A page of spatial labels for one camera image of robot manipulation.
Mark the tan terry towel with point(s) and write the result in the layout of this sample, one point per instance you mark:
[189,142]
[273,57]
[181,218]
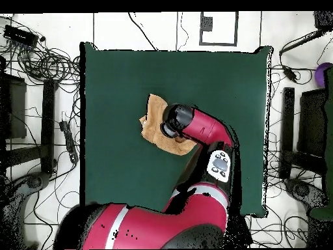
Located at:
[153,117]

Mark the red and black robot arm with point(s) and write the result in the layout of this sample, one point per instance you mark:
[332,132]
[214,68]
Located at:
[203,125]

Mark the dark green table cloth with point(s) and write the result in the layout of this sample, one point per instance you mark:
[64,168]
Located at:
[130,78]

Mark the black power strip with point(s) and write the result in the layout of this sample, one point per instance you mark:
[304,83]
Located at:
[69,142]

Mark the small grey box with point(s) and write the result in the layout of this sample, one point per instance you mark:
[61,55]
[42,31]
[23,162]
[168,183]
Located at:
[206,23]

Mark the black power adapter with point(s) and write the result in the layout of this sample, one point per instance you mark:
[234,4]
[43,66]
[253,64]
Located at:
[290,73]

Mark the grey tripod base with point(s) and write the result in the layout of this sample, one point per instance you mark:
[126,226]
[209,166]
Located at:
[301,190]
[33,182]

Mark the dark green object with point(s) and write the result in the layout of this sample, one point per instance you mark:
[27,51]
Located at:
[330,130]

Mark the black rod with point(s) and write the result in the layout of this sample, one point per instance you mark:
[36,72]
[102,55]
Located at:
[301,41]

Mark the purple ball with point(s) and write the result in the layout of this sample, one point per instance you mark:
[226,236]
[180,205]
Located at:
[321,75]

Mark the black corner box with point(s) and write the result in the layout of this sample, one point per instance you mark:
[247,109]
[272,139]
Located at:
[324,19]

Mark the grey square floor frame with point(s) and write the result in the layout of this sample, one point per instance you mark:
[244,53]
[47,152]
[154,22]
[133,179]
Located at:
[218,44]

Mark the black stand frame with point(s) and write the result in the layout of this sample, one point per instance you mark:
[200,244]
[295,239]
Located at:
[288,117]
[48,117]

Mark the black network switch box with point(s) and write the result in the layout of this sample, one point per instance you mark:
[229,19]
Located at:
[20,35]

